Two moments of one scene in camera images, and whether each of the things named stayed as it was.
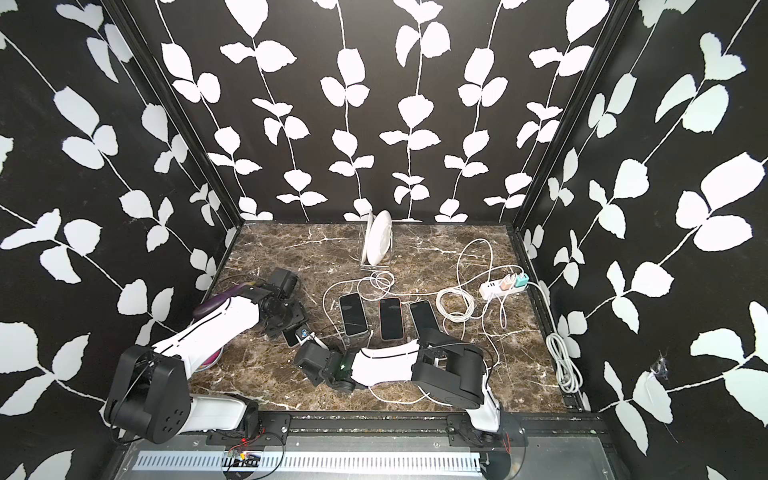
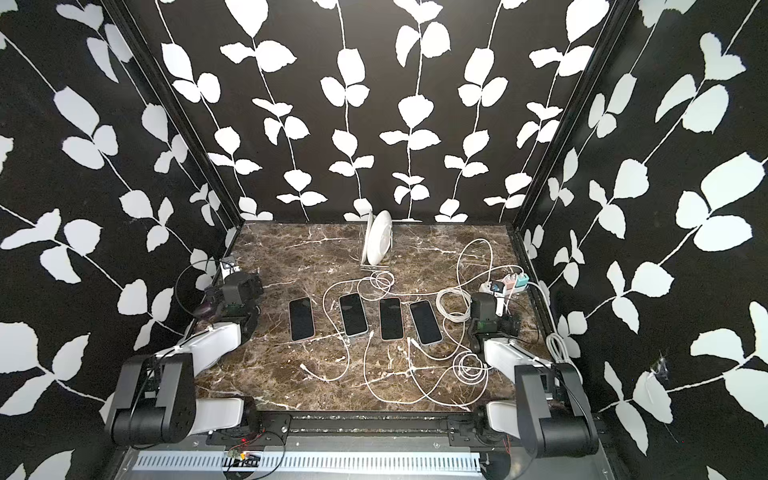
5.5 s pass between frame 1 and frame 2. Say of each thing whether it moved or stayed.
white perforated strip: stayed
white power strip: stayed
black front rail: stayed
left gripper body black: moved
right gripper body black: moved
